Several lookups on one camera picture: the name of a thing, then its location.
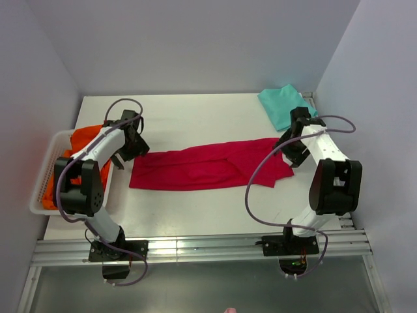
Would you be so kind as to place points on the crimson red t shirt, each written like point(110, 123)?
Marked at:
point(204, 167)

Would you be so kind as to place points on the aluminium front rail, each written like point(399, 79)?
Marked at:
point(185, 249)

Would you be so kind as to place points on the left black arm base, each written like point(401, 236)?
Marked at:
point(120, 250)

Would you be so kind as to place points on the white plastic basket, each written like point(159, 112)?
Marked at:
point(35, 204)

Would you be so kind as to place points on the teal folded t shirt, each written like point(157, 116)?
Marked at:
point(278, 104)

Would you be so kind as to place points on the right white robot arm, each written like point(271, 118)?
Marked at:
point(301, 229)

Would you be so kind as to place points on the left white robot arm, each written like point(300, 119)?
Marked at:
point(78, 187)

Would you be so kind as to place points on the aluminium rail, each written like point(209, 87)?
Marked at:
point(335, 186)
point(185, 249)

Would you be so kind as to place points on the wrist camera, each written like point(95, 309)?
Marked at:
point(129, 118)
point(301, 116)

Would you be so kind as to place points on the aluminium right side rail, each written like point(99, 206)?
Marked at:
point(335, 186)

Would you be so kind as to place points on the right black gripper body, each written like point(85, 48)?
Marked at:
point(296, 152)

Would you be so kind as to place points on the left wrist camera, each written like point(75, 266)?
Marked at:
point(129, 118)

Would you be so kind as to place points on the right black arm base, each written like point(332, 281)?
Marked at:
point(288, 244)

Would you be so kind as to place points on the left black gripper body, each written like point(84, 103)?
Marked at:
point(133, 150)

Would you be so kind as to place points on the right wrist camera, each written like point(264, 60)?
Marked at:
point(301, 116)

